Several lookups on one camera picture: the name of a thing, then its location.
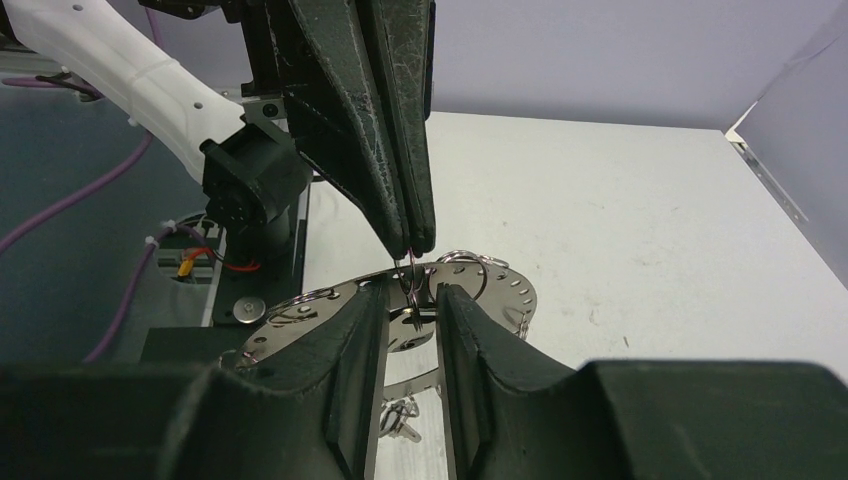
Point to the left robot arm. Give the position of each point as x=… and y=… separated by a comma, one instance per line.
x=242, y=153

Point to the aluminium table frame rail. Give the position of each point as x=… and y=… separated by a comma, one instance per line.
x=767, y=179

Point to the metal disc keyring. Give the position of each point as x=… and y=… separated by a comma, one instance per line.
x=411, y=311

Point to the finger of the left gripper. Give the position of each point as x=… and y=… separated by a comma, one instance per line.
x=338, y=110
x=399, y=36

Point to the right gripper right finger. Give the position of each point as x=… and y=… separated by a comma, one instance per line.
x=512, y=412

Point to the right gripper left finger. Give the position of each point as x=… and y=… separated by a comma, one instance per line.
x=309, y=411

